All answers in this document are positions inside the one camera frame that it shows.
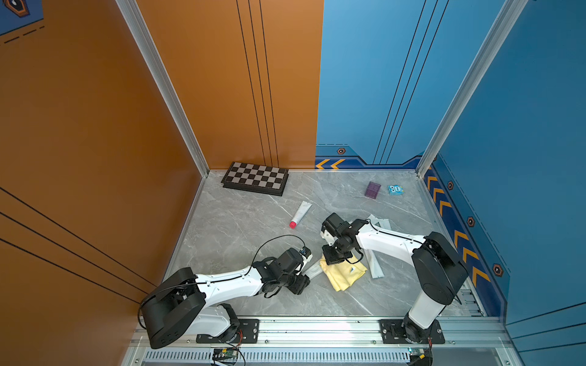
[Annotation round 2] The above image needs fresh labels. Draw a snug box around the green circuit board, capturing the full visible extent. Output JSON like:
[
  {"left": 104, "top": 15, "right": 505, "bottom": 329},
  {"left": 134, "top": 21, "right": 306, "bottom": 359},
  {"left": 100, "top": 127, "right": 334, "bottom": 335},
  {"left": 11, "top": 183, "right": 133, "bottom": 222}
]
[
  {"left": 212, "top": 348, "right": 240, "bottom": 365},
  {"left": 407, "top": 348, "right": 433, "bottom": 366}
]

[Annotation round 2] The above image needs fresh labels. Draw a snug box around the pink cap toothpaste tube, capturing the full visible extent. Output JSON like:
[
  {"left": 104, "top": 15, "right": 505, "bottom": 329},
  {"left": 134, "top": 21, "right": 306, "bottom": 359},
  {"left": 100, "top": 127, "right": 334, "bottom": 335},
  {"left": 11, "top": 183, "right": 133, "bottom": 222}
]
[{"left": 289, "top": 201, "right": 312, "bottom": 229}]

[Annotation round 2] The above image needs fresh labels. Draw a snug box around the right green circuit board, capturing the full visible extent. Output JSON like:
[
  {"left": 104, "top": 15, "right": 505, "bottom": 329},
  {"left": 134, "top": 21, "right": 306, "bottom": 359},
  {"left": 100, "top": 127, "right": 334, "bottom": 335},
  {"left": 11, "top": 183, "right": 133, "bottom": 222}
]
[{"left": 407, "top": 348, "right": 433, "bottom": 366}]

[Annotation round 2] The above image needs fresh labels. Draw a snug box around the black cap toothpaste tube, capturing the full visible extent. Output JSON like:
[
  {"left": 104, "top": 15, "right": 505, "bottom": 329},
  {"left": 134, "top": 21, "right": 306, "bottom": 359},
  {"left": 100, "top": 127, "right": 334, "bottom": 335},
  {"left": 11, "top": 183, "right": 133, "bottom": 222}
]
[{"left": 302, "top": 260, "right": 324, "bottom": 280}]

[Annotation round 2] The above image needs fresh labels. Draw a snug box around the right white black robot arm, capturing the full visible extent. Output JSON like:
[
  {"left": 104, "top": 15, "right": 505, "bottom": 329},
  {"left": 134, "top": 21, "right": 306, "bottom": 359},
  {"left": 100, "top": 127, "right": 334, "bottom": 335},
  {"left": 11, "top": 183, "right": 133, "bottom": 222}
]
[{"left": 320, "top": 213, "right": 468, "bottom": 339}]

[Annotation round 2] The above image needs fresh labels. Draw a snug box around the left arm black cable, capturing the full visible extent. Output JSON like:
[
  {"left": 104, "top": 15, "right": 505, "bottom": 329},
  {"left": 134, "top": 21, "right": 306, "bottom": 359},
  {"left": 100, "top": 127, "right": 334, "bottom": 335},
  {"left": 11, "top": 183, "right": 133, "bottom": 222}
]
[{"left": 244, "top": 234, "right": 307, "bottom": 275}]

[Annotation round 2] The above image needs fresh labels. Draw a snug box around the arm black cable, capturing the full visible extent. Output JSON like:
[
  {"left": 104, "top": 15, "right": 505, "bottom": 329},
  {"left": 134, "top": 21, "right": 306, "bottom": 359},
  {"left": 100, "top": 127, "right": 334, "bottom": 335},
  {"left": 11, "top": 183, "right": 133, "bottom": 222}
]
[
  {"left": 345, "top": 219, "right": 427, "bottom": 266},
  {"left": 244, "top": 234, "right": 307, "bottom": 275}
]

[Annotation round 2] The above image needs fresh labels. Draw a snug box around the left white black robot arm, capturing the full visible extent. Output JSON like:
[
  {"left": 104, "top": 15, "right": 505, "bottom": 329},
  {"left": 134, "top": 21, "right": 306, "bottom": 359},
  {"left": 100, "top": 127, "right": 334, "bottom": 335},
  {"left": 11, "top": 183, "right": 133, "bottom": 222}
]
[{"left": 138, "top": 247, "right": 312, "bottom": 349}]

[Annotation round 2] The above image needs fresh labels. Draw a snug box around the left green circuit board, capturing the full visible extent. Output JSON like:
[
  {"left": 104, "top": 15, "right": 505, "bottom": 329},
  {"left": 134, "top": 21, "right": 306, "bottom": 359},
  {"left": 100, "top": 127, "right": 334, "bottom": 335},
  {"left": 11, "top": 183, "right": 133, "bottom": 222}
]
[{"left": 212, "top": 348, "right": 240, "bottom": 365}]

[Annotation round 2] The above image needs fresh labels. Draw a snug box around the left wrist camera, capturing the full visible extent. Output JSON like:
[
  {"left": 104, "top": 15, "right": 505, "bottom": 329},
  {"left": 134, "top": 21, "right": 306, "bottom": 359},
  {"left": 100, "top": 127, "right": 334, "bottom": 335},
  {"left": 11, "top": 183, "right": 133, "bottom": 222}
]
[{"left": 299, "top": 246, "right": 313, "bottom": 264}]

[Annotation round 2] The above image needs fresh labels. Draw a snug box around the purple cube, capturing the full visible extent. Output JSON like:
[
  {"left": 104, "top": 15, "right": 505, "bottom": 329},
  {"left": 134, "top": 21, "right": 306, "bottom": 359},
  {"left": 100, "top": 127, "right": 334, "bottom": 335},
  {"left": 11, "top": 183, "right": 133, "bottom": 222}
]
[{"left": 365, "top": 181, "right": 381, "bottom": 199}]

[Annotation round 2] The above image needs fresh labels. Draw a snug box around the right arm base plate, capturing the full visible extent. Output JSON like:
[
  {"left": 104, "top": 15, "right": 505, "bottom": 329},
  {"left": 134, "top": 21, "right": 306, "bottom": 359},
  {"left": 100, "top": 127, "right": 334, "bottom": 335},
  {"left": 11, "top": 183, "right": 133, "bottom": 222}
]
[{"left": 378, "top": 318, "right": 446, "bottom": 345}]

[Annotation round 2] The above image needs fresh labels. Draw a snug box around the aluminium front rail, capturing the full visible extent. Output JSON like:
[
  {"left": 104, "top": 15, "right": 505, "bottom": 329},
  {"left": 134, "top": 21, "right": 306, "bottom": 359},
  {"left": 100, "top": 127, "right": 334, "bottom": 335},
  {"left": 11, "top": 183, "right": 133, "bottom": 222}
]
[{"left": 127, "top": 314, "right": 514, "bottom": 349}]

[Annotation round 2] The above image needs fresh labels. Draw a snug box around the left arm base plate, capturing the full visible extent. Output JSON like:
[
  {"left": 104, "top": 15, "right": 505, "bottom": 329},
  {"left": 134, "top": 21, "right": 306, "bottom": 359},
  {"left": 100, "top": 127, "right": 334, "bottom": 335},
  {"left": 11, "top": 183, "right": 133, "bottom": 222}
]
[{"left": 196, "top": 318, "right": 259, "bottom": 345}]

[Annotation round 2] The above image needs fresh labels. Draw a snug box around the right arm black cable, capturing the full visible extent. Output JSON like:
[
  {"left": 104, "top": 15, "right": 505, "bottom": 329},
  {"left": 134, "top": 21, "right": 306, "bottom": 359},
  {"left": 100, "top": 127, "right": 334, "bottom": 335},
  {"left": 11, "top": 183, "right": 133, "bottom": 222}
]
[{"left": 345, "top": 219, "right": 427, "bottom": 266}]

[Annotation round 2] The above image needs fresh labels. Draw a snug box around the purple cap toothpaste tube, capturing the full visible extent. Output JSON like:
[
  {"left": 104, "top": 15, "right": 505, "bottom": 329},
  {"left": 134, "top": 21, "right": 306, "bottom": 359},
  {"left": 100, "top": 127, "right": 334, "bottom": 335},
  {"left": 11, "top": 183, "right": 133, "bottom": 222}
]
[{"left": 365, "top": 249, "right": 385, "bottom": 279}]

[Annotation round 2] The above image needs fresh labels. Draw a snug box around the yellow microfibre cloth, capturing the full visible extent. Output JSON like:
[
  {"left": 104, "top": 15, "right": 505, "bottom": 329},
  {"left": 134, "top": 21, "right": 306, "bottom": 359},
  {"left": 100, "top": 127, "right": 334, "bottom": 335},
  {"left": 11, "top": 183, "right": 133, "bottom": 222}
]
[{"left": 319, "top": 257, "right": 368, "bottom": 291}]

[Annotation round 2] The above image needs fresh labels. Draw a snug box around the dark blue cap tube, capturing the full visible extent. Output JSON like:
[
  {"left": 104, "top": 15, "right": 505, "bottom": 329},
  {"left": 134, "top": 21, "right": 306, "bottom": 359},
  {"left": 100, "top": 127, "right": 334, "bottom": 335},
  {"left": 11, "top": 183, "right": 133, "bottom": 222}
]
[{"left": 368, "top": 214, "right": 392, "bottom": 230}]

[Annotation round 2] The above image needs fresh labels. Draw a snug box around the black white chessboard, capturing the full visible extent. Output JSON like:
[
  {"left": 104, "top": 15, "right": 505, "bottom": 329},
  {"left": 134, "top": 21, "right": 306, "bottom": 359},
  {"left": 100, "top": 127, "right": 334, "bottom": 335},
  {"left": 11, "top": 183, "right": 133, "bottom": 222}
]
[{"left": 221, "top": 162, "right": 289, "bottom": 197}]

